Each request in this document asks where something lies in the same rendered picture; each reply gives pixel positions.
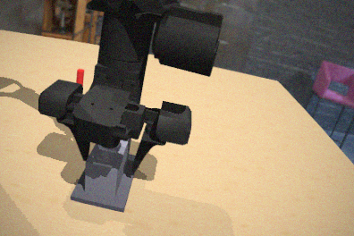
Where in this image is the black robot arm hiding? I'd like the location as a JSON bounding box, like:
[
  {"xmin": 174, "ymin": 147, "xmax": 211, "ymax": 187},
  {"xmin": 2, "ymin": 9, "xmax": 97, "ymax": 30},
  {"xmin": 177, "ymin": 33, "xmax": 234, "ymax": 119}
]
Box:
[{"xmin": 73, "ymin": 0, "xmax": 223, "ymax": 149}]

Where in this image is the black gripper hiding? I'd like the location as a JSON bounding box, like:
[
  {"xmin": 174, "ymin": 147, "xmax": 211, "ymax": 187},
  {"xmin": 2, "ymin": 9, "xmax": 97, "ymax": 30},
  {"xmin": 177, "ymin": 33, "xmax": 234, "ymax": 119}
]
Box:
[{"xmin": 38, "ymin": 52, "xmax": 192, "ymax": 173}]

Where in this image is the red peg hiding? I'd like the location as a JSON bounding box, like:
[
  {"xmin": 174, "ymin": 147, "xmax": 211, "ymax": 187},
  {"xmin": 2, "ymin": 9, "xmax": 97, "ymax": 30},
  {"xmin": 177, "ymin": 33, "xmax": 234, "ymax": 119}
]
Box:
[{"xmin": 76, "ymin": 70, "xmax": 84, "ymax": 87}]

